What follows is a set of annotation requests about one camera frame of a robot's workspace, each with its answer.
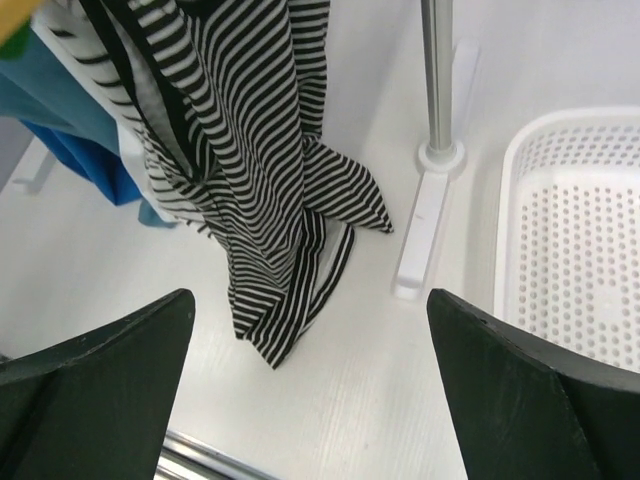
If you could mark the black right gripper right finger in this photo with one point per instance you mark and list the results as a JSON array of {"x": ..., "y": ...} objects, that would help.
[{"x": 525, "y": 408}]

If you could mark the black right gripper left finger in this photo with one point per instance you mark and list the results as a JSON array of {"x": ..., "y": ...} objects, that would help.
[{"x": 97, "y": 406}]

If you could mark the black white striped tank top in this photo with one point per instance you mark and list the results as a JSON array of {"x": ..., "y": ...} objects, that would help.
[{"x": 231, "y": 96}]

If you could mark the bright blue hanging top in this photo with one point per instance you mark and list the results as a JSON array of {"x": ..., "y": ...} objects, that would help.
[{"x": 90, "y": 161}]

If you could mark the light blue hanging top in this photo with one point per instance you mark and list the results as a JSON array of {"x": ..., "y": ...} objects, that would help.
[{"x": 37, "y": 88}]

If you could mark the white black striped hanging top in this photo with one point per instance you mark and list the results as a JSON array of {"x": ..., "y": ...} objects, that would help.
[{"x": 65, "y": 29}]

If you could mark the white perforated plastic basket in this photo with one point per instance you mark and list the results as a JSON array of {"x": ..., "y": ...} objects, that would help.
[{"x": 567, "y": 243}]

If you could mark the white metal clothes rack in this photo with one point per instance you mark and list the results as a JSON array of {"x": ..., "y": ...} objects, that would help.
[{"x": 450, "y": 69}]

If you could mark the aluminium rail frame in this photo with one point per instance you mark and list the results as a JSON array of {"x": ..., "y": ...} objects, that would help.
[{"x": 182, "y": 457}]

